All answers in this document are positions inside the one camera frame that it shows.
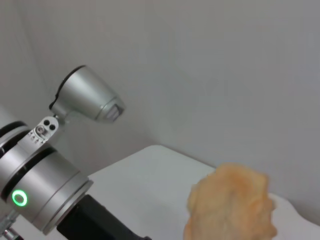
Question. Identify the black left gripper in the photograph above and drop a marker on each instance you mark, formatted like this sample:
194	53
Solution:
100	222

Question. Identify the long toasted bread loaf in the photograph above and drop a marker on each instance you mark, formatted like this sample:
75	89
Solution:
230	205

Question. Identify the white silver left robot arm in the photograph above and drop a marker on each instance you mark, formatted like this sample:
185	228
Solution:
37	180

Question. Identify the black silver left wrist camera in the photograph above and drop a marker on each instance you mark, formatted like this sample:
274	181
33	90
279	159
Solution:
87	97

